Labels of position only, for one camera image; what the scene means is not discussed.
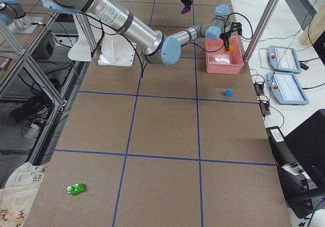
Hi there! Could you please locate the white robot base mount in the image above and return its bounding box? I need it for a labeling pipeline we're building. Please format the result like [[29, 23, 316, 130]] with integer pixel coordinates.
[[98, 35, 137, 67]]

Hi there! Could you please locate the purple toy block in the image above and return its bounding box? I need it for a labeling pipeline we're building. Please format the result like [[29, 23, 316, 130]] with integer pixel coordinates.
[[181, 7, 191, 14]]

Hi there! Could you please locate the lower teach pendant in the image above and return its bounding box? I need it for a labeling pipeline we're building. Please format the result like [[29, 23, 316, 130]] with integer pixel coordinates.
[[267, 72, 309, 105]]

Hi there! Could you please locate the upper teach pendant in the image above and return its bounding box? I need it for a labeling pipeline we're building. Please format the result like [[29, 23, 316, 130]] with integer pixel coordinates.
[[268, 46, 301, 74]]

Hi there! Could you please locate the orange toy block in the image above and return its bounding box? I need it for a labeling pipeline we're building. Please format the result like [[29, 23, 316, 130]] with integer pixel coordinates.
[[223, 45, 234, 53]]

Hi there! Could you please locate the small blue toy block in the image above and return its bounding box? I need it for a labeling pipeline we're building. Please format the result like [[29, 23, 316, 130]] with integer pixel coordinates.
[[224, 88, 233, 97]]

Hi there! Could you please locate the teach pendant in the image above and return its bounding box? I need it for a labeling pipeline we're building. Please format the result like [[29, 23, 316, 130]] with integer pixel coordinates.
[[267, 72, 309, 105], [268, 46, 301, 74]]

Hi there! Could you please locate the pink plastic box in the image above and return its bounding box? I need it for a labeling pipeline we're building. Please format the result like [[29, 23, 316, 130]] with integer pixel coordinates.
[[205, 36, 244, 75]]

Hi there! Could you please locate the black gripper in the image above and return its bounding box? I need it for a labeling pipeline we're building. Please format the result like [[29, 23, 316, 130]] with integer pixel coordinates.
[[221, 31, 231, 47]]

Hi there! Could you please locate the white tote bag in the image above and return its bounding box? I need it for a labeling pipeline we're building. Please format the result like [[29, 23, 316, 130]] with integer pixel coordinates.
[[1, 162, 48, 226]]

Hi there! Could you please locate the aluminium frame post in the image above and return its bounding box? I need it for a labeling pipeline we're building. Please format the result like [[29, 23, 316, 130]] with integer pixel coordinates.
[[243, 0, 280, 62]]

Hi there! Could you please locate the black office chair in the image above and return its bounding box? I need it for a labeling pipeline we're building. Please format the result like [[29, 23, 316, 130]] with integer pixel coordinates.
[[266, 109, 324, 218]]

